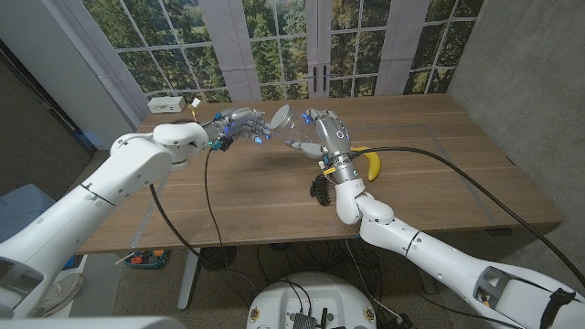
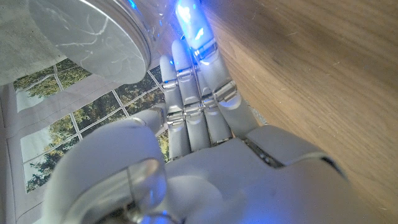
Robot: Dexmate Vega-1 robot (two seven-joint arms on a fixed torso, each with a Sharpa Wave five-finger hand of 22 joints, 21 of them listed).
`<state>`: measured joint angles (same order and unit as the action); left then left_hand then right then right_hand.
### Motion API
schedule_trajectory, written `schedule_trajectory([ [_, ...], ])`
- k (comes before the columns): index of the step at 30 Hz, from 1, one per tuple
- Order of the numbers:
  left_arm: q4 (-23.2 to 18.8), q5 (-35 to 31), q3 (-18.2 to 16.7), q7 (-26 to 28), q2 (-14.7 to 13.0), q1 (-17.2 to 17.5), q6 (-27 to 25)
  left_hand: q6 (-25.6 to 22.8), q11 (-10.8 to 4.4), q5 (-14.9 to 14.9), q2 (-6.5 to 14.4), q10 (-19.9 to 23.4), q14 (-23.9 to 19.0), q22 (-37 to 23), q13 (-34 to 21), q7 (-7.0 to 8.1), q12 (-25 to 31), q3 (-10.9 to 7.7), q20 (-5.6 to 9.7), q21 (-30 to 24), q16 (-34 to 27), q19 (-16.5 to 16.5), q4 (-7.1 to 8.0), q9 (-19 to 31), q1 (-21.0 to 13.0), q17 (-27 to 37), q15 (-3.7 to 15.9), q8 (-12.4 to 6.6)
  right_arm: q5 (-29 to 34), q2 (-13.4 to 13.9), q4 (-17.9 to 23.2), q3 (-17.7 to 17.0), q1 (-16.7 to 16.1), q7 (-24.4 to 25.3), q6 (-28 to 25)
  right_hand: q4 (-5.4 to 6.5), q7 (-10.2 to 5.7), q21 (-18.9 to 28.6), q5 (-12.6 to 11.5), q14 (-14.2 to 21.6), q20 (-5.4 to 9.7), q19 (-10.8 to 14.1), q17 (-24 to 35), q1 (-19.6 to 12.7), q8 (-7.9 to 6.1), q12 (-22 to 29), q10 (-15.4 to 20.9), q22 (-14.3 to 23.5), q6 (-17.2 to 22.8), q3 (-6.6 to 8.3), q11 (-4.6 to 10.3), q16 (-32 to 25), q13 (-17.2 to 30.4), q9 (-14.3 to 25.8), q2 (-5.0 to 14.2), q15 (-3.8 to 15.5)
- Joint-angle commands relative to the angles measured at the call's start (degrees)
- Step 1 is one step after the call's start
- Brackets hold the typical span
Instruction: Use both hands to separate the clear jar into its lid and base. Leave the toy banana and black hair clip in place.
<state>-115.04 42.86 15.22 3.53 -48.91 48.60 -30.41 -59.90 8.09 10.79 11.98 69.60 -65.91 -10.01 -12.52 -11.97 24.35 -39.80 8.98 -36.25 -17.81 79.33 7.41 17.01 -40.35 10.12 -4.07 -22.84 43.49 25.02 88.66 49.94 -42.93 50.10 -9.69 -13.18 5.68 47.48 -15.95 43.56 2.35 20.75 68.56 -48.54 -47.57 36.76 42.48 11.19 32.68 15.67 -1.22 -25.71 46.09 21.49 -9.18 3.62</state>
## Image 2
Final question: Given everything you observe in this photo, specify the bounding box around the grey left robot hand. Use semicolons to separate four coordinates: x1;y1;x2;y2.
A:
40;0;383;224

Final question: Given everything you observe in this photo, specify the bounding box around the clear glass jar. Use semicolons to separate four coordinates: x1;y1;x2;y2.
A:
118;0;184;65

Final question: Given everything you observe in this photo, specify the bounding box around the grey round jar lid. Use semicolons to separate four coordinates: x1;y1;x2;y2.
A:
28;0;152;85

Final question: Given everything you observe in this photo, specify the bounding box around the printed window backdrop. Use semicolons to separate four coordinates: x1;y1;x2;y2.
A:
0;57;170;224

